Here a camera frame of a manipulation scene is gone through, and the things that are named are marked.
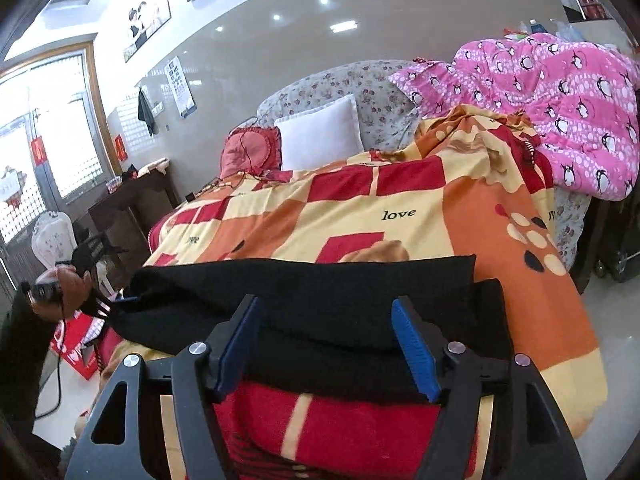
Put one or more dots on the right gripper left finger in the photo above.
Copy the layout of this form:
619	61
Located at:
231	344

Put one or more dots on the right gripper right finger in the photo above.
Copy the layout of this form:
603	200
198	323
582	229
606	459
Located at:
422	345

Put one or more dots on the black pants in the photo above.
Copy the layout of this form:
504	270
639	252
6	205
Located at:
326	326

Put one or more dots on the person's left hand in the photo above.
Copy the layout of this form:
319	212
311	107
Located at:
59	292

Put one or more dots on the dark wooden side table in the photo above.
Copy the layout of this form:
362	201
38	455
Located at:
127	215

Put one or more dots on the red shopping bag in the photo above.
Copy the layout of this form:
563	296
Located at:
67	343

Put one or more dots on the dark hanging cloth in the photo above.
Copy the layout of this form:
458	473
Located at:
145	113

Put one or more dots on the red yellow checked blanket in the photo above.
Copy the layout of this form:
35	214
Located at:
462	187

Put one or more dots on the red ruffled cushion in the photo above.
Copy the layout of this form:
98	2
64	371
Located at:
253	150

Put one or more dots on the white pillow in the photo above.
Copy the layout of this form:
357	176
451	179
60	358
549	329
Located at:
314	138

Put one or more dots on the floral headboard cover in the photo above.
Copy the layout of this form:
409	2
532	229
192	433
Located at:
387	121

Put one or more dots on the pink penguin quilt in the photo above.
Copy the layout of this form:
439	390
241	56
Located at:
580	98

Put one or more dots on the window with wooden frame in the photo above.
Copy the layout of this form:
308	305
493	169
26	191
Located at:
53	155

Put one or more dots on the eye chart wall poster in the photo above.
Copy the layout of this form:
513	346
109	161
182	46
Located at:
179	87

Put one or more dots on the wedding photo on wall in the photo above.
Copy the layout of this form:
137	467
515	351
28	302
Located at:
143	19

